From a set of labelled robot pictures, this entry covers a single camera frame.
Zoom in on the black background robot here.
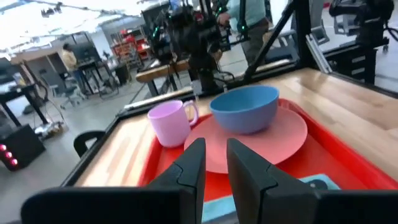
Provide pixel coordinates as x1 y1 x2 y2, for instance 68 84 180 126
328 0 396 48

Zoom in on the wooden top workbench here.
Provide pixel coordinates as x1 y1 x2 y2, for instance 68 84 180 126
135 58 191 98

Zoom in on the teal cloth napkin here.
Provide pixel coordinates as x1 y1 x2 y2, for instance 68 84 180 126
201 173 341 223

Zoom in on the red plastic tray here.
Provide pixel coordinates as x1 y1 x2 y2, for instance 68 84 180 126
137 98 398 203

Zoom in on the pink plastic mug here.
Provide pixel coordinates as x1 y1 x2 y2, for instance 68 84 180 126
146 99 200 149

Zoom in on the pink plastic plate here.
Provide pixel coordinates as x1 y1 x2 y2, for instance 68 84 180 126
183 105 309 175

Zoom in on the person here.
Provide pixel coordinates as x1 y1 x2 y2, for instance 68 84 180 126
216 0 270 67
60 42 82 91

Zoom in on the black box with red lights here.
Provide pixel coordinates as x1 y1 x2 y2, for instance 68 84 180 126
0 124 47 172

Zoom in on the black frame handle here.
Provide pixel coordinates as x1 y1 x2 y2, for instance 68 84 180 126
73 130 107 158

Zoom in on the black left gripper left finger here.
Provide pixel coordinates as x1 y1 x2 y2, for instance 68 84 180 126
19 138 207 224

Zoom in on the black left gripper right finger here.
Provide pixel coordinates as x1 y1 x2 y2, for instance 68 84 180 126
226 138 398 224

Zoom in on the blue plastic bowl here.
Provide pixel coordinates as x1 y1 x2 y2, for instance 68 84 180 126
209 84 280 136

